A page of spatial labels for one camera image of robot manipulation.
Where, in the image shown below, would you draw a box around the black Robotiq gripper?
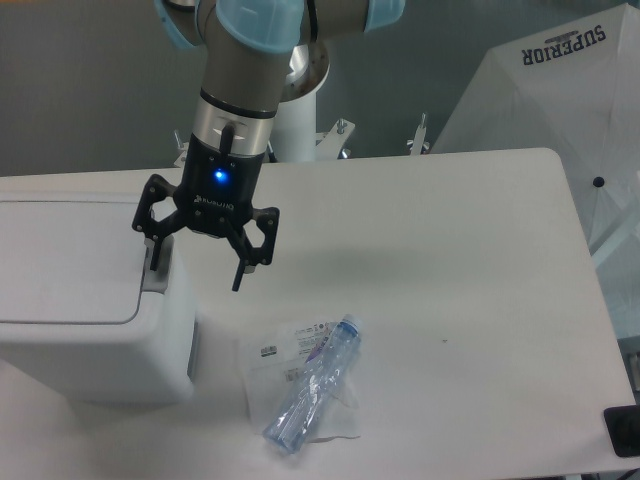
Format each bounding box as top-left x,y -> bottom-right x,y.
131,133 -> 280,292

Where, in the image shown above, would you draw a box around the white push-button trash can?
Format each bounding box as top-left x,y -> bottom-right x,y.
1,192 -> 198,404

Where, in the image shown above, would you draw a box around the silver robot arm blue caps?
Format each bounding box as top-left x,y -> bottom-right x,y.
132,0 -> 405,290

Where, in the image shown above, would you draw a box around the clear plastic packaging bag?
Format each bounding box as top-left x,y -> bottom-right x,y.
238,318 -> 361,443

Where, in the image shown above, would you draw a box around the clear plastic water bottle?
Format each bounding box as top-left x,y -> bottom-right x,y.
262,314 -> 362,455

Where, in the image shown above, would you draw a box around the white Superior umbrella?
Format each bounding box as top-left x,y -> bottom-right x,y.
432,4 -> 639,337

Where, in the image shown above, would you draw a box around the black device at table edge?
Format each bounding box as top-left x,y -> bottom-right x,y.
603,405 -> 639,458

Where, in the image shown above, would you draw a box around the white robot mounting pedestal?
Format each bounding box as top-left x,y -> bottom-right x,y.
267,42 -> 330,163

